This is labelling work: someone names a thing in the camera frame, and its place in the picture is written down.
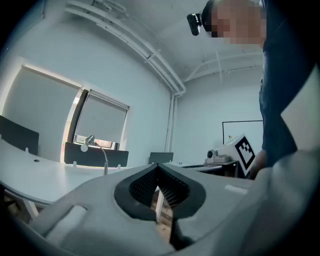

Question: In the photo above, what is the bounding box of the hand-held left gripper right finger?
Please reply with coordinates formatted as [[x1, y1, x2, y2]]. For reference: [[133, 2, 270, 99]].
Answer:
[[157, 162, 254, 252]]

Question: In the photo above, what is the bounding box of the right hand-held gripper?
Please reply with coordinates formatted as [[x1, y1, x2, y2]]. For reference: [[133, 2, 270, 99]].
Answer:
[[204, 133, 257, 178]]

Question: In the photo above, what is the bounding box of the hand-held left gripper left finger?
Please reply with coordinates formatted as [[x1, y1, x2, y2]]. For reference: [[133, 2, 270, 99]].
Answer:
[[28, 163, 176, 256]]

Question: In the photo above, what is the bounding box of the silver desk lamp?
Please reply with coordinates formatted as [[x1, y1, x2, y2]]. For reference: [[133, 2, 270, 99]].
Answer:
[[79, 134, 109, 176]]

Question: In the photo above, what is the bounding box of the person's right forearm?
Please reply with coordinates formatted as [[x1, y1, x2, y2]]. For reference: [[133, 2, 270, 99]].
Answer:
[[248, 148, 267, 181]]

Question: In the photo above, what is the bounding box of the long dark desk divider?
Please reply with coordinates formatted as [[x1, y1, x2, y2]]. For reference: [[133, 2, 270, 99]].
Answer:
[[63, 141, 130, 169]]

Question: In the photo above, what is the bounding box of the short dark desk divider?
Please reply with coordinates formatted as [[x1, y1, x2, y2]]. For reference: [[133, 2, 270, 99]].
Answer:
[[0, 114, 40, 156]]

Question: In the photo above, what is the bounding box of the navy shirt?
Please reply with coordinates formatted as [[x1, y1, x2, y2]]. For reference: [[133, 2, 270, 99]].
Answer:
[[258, 0, 320, 168]]

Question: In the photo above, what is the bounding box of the narrow grey roller blind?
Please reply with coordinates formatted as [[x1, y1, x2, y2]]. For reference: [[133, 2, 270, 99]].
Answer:
[[74, 90, 130, 144]]

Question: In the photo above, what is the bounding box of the white pipe bundle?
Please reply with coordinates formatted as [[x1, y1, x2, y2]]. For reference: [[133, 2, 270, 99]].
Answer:
[[63, 0, 187, 154]]

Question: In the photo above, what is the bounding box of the wide grey roller blind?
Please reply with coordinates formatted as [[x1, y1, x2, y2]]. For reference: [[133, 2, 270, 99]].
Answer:
[[1, 64, 84, 163]]

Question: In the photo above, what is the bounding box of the person's head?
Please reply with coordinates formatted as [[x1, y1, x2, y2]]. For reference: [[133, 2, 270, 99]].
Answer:
[[201, 0, 267, 50]]

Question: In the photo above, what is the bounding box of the whiteboard with black frame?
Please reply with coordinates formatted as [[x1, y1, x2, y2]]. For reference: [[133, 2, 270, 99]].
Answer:
[[221, 120, 264, 154]]

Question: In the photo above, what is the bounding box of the window with dark frame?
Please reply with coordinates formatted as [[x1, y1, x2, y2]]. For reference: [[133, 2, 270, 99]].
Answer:
[[61, 88, 121, 151]]

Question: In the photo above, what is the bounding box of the black head camera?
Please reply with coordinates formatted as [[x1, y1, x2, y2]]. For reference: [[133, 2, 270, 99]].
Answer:
[[186, 12, 204, 37]]

